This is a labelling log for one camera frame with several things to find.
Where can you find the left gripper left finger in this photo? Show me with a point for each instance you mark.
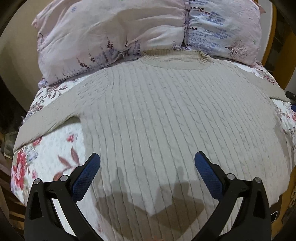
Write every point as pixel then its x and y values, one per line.
pixel 41 219

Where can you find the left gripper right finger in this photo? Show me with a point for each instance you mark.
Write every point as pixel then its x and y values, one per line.
pixel 253 221

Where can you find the floral bed sheet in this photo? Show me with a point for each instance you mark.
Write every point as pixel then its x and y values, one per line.
pixel 39 157

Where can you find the wooden bed headboard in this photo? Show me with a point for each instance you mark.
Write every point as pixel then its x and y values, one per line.
pixel 277 48

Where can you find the pink floral pillow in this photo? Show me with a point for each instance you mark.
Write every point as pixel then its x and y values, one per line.
pixel 75 37

